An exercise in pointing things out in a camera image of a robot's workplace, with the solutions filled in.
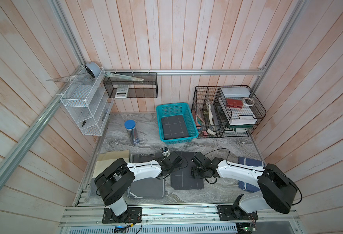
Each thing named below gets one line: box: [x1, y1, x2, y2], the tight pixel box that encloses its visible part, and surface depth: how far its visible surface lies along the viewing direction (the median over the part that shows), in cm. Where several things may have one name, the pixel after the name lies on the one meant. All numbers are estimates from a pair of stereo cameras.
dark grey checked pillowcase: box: [161, 115, 190, 140], surface depth 113 cm
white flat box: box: [220, 86, 251, 98], surface depth 105 cm
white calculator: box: [114, 84, 130, 99], surface depth 100 cm
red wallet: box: [226, 98, 244, 109], surface depth 97 cm
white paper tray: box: [216, 87, 267, 126], surface depth 97 cm
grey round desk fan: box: [84, 61, 101, 78], surface depth 85 cm
